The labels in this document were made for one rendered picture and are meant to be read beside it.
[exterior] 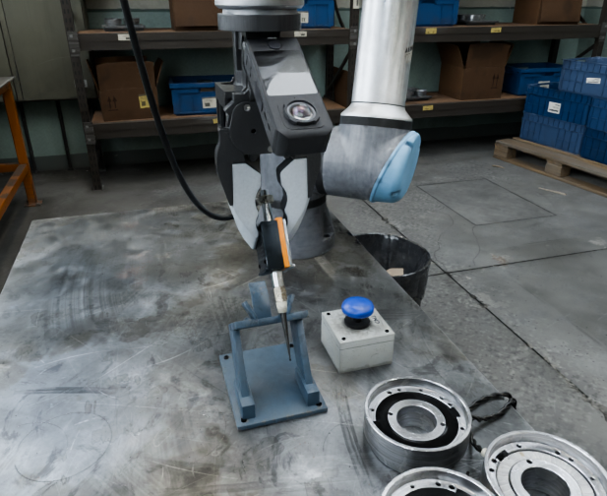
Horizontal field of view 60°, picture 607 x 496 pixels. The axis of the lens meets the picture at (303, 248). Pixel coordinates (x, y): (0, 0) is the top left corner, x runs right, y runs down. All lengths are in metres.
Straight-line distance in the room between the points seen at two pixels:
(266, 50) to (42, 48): 3.69
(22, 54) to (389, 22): 3.48
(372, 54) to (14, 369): 0.65
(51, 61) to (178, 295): 3.39
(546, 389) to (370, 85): 1.44
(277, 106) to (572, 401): 1.74
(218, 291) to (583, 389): 1.53
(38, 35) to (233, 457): 3.74
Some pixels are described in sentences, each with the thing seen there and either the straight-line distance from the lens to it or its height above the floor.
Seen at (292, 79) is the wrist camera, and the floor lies 1.15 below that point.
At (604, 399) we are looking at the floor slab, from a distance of 2.09.
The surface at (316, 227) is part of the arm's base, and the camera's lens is 0.91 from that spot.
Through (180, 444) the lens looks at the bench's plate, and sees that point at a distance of 0.59.
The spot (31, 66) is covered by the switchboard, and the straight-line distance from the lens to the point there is 4.14.
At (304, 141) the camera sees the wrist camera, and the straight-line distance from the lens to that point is 0.40.
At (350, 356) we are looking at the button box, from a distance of 0.65.
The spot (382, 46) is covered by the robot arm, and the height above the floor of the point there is 1.14.
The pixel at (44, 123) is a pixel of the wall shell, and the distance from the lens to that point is 4.44.
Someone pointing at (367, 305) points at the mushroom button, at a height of 0.87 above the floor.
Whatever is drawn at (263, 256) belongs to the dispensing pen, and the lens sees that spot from 0.51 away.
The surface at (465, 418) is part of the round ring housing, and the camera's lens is 0.58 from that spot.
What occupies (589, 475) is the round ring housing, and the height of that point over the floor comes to 0.83.
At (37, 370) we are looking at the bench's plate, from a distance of 0.74.
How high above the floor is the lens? 1.21
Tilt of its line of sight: 26 degrees down
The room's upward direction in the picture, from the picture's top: straight up
